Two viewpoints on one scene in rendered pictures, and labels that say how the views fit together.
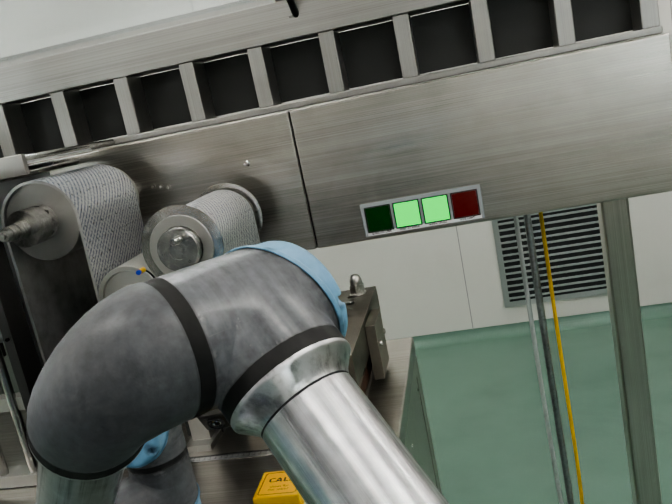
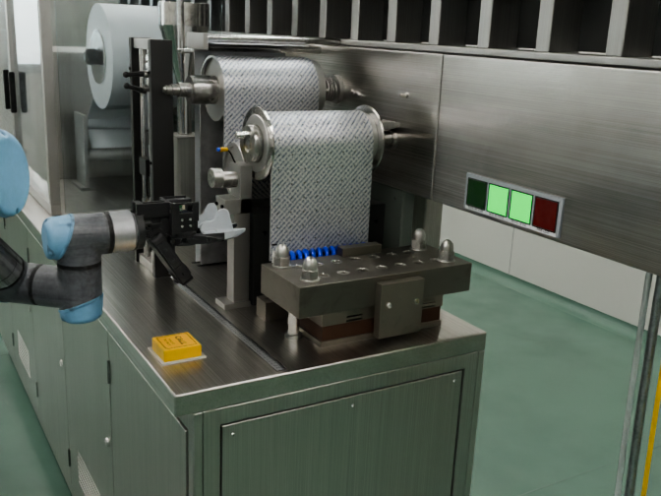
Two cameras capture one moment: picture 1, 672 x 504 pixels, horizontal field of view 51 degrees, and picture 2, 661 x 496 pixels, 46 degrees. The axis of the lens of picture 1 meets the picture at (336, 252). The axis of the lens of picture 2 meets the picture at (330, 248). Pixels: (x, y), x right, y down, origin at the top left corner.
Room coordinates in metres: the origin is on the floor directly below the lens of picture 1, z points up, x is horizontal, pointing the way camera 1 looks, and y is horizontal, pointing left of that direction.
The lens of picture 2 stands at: (0.25, -1.00, 1.48)
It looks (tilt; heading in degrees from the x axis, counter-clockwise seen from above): 16 degrees down; 47
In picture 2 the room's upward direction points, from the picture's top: 2 degrees clockwise
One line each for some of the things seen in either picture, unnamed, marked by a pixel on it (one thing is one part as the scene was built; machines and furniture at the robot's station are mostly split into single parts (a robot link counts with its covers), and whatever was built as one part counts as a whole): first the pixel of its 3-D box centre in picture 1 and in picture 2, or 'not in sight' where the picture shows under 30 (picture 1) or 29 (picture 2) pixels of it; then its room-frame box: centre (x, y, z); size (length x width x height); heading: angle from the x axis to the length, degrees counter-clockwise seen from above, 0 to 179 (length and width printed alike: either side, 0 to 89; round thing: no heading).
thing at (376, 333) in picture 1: (378, 343); (399, 307); (1.31, -0.05, 0.96); 0.10 x 0.03 x 0.11; 168
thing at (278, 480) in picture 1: (282, 489); (176, 346); (0.93, 0.15, 0.91); 0.07 x 0.07 x 0.02; 78
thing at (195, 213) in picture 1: (182, 247); (257, 143); (1.18, 0.26, 1.25); 0.15 x 0.01 x 0.15; 78
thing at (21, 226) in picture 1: (12, 233); (176, 90); (1.16, 0.52, 1.33); 0.06 x 0.03 x 0.03; 168
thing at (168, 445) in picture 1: (147, 421); (77, 237); (0.80, 0.27, 1.11); 0.11 x 0.08 x 0.09; 169
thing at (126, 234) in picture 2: not in sight; (121, 230); (0.88, 0.26, 1.11); 0.08 x 0.05 x 0.08; 79
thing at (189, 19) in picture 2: not in sight; (183, 14); (1.44, 0.94, 1.50); 0.14 x 0.14 x 0.06
